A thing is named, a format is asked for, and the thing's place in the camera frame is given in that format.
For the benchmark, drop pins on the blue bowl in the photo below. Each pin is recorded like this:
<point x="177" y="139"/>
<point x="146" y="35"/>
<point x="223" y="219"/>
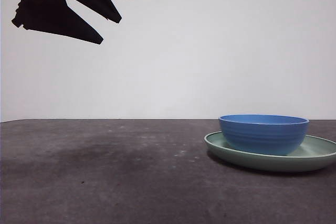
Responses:
<point x="262" y="137"/>

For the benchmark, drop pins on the pale green plate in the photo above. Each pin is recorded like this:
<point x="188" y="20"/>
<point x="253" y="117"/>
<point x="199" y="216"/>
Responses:
<point x="262" y="163"/>

